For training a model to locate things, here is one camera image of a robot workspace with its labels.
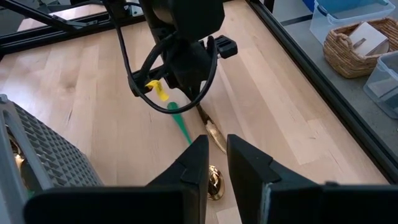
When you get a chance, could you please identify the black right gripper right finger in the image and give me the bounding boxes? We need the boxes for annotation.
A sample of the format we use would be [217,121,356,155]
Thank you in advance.
[226,133,398,224]

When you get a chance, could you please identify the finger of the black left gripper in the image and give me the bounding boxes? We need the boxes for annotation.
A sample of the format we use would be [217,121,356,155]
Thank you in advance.
[169,42,195,103]
[192,40,218,102]

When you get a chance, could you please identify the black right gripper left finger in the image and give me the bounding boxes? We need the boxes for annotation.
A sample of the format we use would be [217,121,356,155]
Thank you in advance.
[23,134,210,224]

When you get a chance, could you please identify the gold knife green handle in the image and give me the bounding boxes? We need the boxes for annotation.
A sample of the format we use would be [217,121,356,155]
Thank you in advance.
[195,104,228,155]

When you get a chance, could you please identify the grey plastic cutlery basket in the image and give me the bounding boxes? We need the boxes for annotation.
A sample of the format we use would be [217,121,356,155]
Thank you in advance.
[0,93,105,224]

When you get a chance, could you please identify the gold cutlery green handle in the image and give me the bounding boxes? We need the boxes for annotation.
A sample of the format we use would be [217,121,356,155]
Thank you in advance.
[4,133,27,184]

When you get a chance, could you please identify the white mounting plate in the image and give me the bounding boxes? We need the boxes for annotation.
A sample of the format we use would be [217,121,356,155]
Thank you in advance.
[126,2,144,17]

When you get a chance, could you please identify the clear plastic bin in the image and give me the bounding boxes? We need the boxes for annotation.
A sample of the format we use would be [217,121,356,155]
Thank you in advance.
[363,50,398,119]

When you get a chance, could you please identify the wicker basket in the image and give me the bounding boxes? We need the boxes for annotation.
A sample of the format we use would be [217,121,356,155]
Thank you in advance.
[322,17,398,79]

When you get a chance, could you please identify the white cardboard box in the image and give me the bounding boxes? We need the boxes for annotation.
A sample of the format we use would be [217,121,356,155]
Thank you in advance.
[348,21,390,57]

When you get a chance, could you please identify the yellow cable tag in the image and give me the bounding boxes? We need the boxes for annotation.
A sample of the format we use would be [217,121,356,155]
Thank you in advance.
[145,79,170,102]

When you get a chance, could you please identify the gold spoon green handle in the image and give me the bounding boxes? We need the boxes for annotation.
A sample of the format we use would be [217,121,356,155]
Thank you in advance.
[167,101,226,202]

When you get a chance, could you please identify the clear bin blue handles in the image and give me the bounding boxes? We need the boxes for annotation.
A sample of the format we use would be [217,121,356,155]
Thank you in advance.
[309,0,396,44]

